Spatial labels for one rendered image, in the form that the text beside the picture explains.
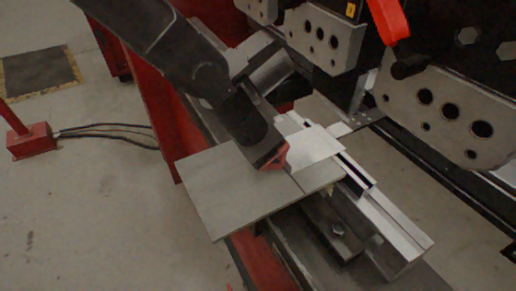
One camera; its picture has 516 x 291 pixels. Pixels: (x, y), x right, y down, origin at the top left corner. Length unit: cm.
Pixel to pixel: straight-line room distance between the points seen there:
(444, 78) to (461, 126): 5
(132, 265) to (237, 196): 119
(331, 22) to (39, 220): 184
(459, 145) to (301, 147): 29
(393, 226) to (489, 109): 28
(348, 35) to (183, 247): 137
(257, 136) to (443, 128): 23
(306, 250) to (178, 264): 105
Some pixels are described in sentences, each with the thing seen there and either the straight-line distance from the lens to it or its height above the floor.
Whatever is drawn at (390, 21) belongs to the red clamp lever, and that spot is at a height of 129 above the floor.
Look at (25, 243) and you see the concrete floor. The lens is 195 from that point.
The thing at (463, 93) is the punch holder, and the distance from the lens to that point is 32.
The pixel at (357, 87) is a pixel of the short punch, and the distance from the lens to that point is 45.
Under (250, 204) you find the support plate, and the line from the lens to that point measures 47.
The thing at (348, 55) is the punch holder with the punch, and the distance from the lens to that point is 40.
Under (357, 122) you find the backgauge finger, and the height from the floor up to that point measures 101.
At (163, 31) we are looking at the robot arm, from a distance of 29.
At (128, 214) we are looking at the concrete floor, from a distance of 178.
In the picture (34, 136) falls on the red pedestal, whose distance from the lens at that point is 234.
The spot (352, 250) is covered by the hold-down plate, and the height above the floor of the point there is 90.
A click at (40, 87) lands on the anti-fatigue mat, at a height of 1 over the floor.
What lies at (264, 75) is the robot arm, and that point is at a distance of 36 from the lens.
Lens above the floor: 139
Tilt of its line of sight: 46 degrees down
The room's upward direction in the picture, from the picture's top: straight up
